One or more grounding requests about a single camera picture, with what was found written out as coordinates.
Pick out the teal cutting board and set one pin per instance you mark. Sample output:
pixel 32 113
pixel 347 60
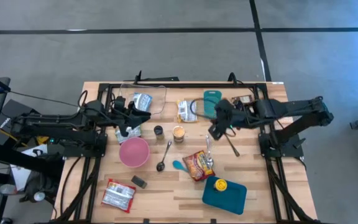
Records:
pixel 211 105

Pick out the clear plastic container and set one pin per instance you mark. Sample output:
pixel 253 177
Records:
pixel 126 93

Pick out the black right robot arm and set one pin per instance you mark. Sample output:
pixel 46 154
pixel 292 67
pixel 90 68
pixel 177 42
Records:
pixel 291 107

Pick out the red ramen noodle pack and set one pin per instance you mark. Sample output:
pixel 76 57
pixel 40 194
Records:
pixel 198 165

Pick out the tan-lid furikake seasoning jar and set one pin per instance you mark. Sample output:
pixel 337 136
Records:
pixel 178 133

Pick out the white green food packet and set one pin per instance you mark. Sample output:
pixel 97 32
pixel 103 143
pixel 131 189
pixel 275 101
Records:
pixel 132 133

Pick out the black case white logo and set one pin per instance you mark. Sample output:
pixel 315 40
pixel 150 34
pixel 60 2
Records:
pixel 11 109

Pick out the teal plastic bin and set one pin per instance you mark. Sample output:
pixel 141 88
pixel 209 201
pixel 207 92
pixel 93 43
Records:
pixel 228 199

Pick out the pink plastic bowl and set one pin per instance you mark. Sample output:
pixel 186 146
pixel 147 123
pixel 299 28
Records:
pixel 134 152

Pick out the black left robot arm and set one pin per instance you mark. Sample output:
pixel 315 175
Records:
pixel 57 130

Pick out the long black table bracket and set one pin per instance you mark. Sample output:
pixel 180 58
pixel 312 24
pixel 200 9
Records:
pixel 157 79

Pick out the white round cup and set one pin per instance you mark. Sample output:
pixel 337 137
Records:
pixel 39 196

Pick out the black spoon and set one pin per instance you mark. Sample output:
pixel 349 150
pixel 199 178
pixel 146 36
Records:
pixel 161 165

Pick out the blue edged ramen noodle pack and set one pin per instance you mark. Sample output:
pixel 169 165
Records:
pixel 142 101

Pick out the yellow ramen noodle pack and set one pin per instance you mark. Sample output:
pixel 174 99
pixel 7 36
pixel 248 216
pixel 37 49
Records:
pixel 186 111

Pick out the white paper sheet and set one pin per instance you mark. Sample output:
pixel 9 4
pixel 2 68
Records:
pixel 20 177

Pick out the brown food packet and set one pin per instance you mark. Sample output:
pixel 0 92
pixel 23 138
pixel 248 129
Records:
pixel 244 99

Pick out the black metal table frame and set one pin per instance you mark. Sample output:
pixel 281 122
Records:
pixel 179 85

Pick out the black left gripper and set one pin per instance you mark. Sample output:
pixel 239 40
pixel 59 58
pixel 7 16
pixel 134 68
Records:
pixel 126 113

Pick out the dark small box white print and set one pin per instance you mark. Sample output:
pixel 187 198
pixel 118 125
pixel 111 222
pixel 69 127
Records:
pixel 139 182

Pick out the teal silicone spatula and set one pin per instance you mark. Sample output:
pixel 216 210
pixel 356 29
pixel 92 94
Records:
pixel 179 165

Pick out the red white ramen pack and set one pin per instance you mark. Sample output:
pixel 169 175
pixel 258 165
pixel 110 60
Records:
pixel 118 195

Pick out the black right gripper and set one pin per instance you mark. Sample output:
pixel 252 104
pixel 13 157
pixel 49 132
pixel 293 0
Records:
pixel 228 113

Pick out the short black table bracket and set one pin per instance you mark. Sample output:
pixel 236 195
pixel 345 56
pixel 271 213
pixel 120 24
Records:
pixel 232 77

